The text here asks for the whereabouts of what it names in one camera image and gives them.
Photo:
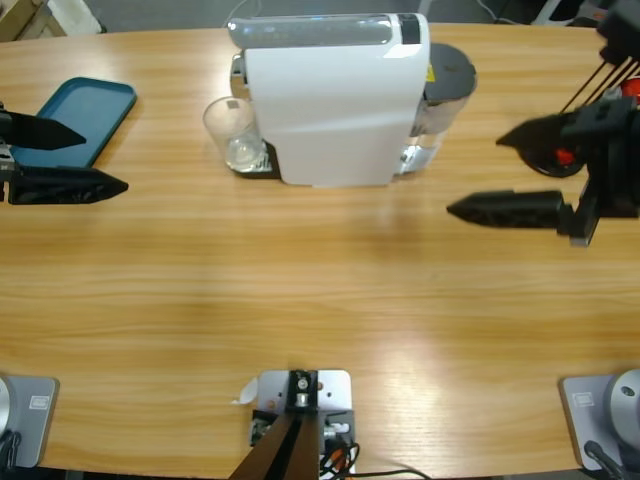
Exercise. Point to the clear water tank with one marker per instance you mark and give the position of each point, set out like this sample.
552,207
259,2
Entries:
452,75

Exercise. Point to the red coffee capsule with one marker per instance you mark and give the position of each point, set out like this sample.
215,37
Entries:
565,157
632,90

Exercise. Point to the white tape piece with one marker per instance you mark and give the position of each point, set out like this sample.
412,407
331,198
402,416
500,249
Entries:
246,392

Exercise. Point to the teal plastic tray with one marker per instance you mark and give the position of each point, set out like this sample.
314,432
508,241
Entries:
95,110

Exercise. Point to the white foam block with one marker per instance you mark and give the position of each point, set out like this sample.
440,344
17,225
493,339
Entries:
75,15

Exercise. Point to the clear glass cup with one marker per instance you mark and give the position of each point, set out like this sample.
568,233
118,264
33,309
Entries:
235,150

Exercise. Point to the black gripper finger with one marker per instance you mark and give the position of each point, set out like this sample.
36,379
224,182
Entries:
532,132
510,209
42,134
65,186

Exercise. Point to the white capsule coffee machine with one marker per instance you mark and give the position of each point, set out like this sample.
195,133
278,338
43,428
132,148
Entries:
330,110

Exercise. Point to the black capsule holder with rods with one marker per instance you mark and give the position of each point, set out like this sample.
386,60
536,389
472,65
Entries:
550,167

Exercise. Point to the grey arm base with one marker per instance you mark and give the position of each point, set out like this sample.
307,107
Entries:
600,415
30,420

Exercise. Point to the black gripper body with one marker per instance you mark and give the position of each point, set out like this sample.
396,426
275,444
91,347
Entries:
4,165
607,160

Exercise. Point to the cardboard box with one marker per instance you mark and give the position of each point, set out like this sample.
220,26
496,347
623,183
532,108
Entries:
20,17

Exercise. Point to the white floor equipment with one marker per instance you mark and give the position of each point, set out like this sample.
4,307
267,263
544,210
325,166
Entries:
560,12

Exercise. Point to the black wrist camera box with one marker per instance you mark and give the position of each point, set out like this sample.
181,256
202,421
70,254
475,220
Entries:
622,35

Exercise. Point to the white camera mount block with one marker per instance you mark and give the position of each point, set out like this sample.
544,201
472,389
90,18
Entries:
335,390

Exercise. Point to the silver drip tray grille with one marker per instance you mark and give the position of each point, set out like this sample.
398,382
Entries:
267,165

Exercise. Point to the dark camera post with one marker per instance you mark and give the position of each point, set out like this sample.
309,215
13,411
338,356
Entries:
295,440

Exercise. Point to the silver coffee machine lever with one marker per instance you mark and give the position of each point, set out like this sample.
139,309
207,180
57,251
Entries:
310,32

